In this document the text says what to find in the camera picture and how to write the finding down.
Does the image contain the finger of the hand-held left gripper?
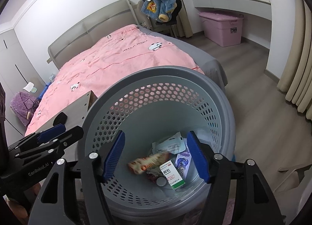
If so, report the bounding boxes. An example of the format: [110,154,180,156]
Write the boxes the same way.
[7,123,66,151]
[13,126,84,159]

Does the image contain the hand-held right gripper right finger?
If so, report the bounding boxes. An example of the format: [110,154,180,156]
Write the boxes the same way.
[186,131,285,225]

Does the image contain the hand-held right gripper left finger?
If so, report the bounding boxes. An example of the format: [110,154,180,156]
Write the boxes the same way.
[29,130,126,225]

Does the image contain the purple cartoon carton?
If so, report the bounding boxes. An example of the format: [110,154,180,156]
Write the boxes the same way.
[175,151,192,179]

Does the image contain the orange snack wrapper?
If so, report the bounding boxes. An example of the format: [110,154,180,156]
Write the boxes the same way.
[127,152,172,175]

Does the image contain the green and white medicine box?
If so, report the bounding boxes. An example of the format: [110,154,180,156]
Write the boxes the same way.
[159,160,186,190]

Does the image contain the white packet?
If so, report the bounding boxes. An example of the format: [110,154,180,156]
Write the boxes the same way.
[152,132,187,155]

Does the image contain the red wrapper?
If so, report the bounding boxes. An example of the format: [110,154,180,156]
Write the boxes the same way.
[146,170,161,184]

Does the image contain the grey perforated plastic basket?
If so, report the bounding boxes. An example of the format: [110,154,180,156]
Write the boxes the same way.
[77,66,236,222]

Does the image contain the small black object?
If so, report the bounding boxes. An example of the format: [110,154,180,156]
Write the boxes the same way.
[53,112,68,126]

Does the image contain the grey side table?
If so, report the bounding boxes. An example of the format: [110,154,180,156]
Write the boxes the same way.
[41,90,98,159]

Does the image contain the purple plush garment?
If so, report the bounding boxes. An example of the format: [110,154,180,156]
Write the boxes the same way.
[10,92,39,127]

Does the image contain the white wardrobe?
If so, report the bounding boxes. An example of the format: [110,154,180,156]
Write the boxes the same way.
[0,20,47,128]

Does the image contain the bed with pink duvet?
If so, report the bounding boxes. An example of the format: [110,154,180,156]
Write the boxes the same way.
[24,24,205,136]

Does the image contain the grey upholstered bed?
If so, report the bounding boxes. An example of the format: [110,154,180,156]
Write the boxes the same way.
[47,0,228,94]

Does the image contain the white rounded furniture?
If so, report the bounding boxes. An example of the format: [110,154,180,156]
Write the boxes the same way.
[280,183,312,225]

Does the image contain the pink lidded storage box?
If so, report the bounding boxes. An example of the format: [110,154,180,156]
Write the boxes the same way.
[197,11,244,47]

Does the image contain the beige pleated curtain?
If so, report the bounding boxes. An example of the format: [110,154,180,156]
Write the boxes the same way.
[277,0,312,123]

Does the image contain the dark chair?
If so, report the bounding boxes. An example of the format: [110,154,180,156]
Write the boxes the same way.
[138,0,183,38]

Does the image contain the beige narrow curtain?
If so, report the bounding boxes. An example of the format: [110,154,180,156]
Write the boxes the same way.
[151,0,193,38]

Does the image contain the blue plush jacket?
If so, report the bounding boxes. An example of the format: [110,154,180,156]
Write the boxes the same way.
[141,0,177,23]

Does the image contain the white window ledge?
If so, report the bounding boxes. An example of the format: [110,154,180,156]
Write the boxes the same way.
[191,0,272,21]

